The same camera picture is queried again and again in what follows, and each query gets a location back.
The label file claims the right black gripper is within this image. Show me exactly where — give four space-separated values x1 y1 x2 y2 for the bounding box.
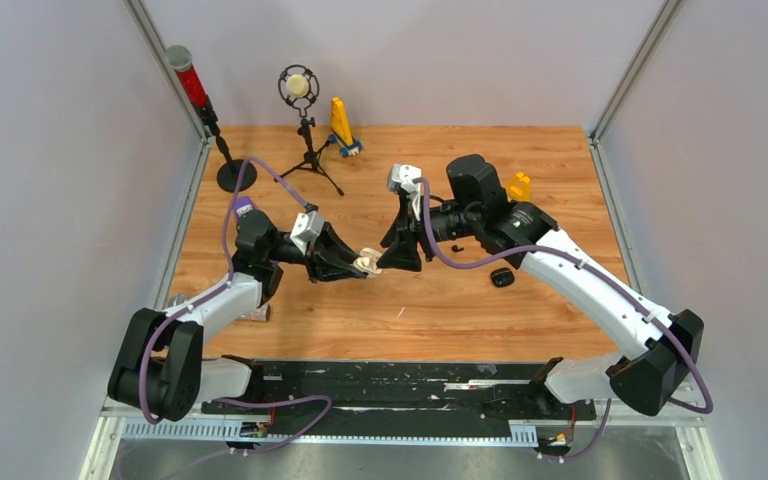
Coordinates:
377 193 480 271

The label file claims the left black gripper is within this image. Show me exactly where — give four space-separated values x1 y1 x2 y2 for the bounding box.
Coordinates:
264 221 368 284

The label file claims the white earbud charging case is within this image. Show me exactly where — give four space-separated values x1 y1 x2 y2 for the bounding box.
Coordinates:
353 247 382 277

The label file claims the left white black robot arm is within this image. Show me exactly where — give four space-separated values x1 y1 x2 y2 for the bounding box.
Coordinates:
107 209 369 424

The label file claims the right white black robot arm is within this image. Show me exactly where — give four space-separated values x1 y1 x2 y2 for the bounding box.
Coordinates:
377 154 714 418

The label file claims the black earbud case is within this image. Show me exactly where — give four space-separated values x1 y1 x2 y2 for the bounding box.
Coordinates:
490 267 516 288

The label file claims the glittery silver tube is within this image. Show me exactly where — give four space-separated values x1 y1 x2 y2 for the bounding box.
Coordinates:
239 304 272 322

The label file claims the purple box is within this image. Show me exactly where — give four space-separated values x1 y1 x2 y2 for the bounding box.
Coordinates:
233 196 257 219

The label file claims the yellow blue toy block tower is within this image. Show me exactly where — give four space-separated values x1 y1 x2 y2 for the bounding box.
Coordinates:
329 97 362 157

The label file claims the yellow green toy block stack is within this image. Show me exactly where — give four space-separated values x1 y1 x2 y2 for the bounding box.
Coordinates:
505 172 532 202

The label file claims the cream microphone on tripod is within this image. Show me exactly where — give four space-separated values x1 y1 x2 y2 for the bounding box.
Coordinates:
278 64 345 196

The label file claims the red microphone on stand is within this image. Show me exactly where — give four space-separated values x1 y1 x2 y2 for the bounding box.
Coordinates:
165 45 257 192

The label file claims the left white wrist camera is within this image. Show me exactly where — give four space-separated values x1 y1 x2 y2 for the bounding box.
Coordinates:
289 211 325 256

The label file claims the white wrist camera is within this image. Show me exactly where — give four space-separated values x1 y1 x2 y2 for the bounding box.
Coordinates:
289 211 325 256
387 164 423 219

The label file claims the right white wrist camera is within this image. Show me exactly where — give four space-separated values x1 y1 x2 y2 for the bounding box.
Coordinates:
387 164 423 219

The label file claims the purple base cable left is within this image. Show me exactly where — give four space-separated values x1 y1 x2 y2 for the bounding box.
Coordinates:
218 394 334 458

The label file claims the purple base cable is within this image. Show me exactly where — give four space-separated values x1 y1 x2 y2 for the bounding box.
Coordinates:
534 397 616 463
218 394 334 458

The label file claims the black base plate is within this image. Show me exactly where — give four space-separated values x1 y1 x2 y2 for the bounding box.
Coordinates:
199 357 597 439

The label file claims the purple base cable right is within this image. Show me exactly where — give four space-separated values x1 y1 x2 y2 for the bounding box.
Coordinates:
534 397 616 463

